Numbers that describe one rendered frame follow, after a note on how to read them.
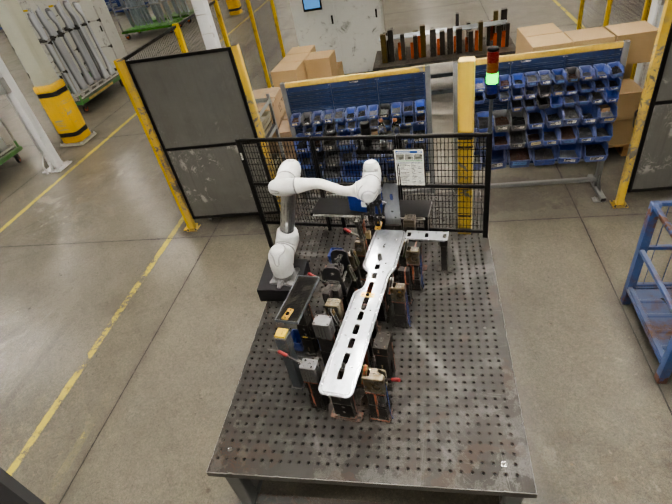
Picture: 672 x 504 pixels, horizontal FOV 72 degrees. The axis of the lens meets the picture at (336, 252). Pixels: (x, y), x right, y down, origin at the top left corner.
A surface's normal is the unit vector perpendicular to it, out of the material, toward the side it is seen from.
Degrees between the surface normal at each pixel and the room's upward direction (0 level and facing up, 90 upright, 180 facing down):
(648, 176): 91
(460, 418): 0
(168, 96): 90
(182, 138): 91
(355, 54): 90
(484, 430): 0
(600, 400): 0
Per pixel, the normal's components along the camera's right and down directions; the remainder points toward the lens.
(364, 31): -0.14, 0.63
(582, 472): -0.16, -0.77
